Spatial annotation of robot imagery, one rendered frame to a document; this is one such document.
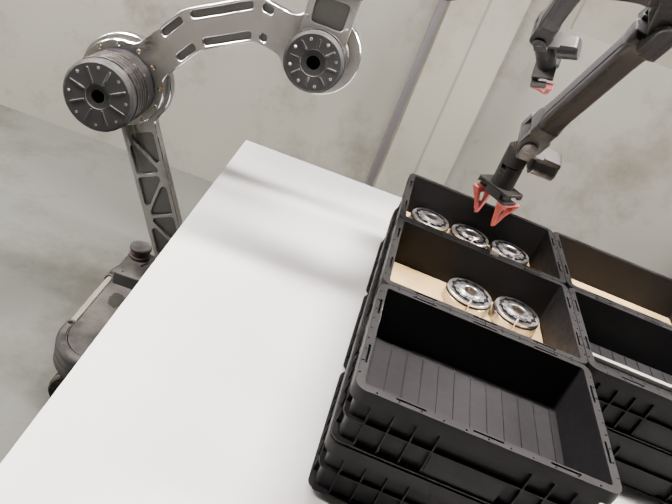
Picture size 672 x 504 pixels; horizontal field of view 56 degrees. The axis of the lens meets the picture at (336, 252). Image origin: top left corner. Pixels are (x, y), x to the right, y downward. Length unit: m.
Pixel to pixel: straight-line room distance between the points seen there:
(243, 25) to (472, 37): 1.43
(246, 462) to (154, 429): 0.15
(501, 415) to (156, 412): 0.58
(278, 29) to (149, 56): 0.34
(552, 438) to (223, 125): 2.45
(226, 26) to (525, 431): 1.13
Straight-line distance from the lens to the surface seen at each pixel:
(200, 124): 3.28
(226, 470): 1.03
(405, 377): 1.11
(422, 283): 1.39
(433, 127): 2.93
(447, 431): 0.91
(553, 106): 1.44
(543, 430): 1.19
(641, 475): 1.41
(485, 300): 1.39
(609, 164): 3.31
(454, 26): 2.84
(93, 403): 1.07
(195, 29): 1.66
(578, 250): 1.76
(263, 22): 1.62
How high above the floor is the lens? 1.48
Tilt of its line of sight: 28 degrees down
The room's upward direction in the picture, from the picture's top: 22 degrees clockwise
